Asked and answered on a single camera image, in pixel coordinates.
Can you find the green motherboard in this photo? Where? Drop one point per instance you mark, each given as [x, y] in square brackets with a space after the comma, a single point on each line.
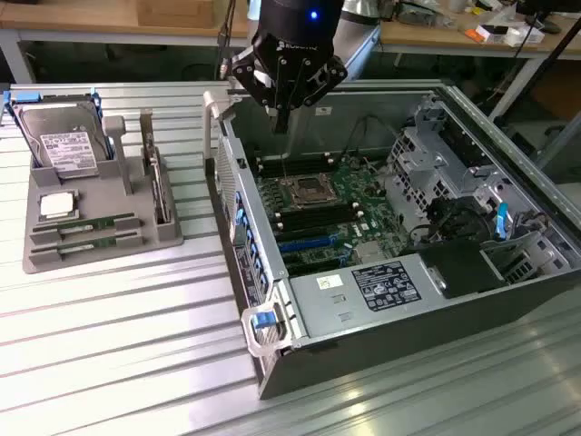
[363, 195]

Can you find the CPU socket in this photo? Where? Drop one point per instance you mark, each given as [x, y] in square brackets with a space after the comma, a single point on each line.
[311, 191]

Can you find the graphics card with metal bracket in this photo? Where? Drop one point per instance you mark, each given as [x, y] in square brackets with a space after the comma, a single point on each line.
[156, 181]

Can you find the open black PC case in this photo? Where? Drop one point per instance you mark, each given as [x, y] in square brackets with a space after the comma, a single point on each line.
[408, 345]

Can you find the wooden workbench with cardboard box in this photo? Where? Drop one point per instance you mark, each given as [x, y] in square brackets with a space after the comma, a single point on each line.
[68, 18]

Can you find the silver CPU chip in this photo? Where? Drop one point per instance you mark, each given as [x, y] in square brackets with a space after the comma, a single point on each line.
[56, 205]

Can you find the hard disk in blue carrier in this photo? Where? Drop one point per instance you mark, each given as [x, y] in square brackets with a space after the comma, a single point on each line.
[59, 131]

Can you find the silver chipset heatsink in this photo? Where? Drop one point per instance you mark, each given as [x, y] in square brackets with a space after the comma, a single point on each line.
[367, 253]

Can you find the black fan housing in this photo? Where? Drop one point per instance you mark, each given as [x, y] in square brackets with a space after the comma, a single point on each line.
[458, 218]

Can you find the black plastic air shroud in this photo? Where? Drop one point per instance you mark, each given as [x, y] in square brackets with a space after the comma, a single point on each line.
[463, 268]

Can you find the grey power supply unit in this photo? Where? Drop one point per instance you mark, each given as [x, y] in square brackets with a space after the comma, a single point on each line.
[336, 309]

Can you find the metal disk bay cage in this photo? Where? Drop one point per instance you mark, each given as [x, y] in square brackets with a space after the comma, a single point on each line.
[422, 159]

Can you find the grey parts rack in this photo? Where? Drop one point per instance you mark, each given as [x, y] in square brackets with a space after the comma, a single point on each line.
[136, 236]

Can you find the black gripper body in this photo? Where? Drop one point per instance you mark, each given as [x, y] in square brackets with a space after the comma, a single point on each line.
[295, 27]

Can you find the cluttered wooden workbench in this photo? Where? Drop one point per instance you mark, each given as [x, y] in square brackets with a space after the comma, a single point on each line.
[431, 34]

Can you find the blue expansion slot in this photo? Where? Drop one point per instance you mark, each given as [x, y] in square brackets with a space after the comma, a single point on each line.
[304, 244]

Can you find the black slanted pole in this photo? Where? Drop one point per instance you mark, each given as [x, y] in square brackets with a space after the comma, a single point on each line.
[535, 69]

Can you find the orange small object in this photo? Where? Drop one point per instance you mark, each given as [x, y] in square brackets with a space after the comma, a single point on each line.
[474, 35]

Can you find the blue disk bay lever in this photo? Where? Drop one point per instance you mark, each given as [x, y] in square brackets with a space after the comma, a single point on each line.
[501, 222]

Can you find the blue case latch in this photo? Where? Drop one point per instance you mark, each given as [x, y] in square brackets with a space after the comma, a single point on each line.
[263, 320]

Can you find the green RAM stick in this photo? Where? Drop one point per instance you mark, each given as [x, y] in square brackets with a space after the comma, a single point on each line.
[91, 224]
[91, 244]

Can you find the cardboard box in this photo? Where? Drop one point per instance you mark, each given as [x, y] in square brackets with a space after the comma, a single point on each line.
[174, 12]

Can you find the black and white box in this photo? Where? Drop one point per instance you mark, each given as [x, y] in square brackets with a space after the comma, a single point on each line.
[492, 32]

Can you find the black RAM slot bank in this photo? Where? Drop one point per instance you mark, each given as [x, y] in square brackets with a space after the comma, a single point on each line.
[295, 164]
[318, 218]

